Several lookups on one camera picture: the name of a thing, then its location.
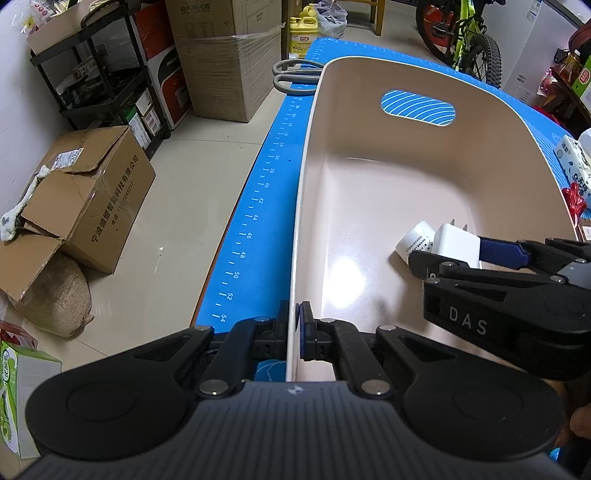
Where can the black shelf rack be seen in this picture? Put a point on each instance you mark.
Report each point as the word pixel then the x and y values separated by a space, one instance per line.
pixel 92 99

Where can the white round plug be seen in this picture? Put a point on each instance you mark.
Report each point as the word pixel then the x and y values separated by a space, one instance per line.
pixel 413 240

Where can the white cabinet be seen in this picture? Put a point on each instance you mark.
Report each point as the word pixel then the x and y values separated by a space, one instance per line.
pixel 540 55

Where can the blue ruled mat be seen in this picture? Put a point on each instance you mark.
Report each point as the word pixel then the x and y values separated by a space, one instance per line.
pixel 272 184

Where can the burlap sack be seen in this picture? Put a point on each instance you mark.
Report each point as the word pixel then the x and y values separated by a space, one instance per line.
pixel 60 295

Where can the white printed tissue pack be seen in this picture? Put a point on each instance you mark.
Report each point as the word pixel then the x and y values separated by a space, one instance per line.
pixel 575 161

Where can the open cardboard box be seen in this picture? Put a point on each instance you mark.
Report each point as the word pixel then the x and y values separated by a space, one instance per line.
pixel 106 198

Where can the wooden chair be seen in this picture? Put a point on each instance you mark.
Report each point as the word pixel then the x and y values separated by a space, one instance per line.
pixel 379 18

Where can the green red box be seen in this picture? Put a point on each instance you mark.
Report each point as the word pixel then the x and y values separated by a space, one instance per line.
pixel 584 81

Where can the cardboard box on rack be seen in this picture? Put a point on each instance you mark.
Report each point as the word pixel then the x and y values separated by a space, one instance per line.
pixel 60 27

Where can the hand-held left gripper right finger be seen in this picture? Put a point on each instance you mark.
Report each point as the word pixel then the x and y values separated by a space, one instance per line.
pixel 303 332

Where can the beige plastic bin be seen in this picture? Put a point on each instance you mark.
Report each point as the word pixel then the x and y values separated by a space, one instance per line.
pixel 392 184

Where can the dark red ball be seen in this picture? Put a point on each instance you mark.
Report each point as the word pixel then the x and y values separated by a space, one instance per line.
pixel 581 37

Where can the red packet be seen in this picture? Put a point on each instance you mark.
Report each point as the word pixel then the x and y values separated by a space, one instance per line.
pixel 14 331

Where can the white charger plug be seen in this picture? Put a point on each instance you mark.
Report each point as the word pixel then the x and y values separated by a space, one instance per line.
pixel 455 242

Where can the yellow detergent bottle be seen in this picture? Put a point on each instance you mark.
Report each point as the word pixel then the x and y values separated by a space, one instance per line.
pixel 302 39

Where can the small green white carton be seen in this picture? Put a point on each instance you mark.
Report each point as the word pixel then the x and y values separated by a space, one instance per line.
pixel 141 122

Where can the red wrapper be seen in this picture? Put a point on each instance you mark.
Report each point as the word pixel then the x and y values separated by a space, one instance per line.
pixel 575 203

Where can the clear plastic bag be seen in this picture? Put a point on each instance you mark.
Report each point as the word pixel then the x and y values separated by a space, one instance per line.
pixel 332 21

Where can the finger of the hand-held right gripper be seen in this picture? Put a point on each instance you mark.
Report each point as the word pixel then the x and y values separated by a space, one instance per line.
pixel 438 268
pixel 501 253

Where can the plain cardboard box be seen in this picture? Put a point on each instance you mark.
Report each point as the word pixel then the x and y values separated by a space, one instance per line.
pixel 207 14

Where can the taped cardboard box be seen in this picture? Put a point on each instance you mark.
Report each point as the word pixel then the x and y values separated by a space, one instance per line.
pixel 226 78

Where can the wooden side table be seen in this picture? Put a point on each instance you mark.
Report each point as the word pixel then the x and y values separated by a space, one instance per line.
pixel 570 101

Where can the green black bicycle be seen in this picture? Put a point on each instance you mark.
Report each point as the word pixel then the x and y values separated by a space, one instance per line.
pixel 489 55

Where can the red white appliance box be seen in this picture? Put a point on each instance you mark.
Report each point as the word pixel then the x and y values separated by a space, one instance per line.
pixel 171 87

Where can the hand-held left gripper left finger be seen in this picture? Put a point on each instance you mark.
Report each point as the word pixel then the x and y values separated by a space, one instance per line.
pixel 281 332

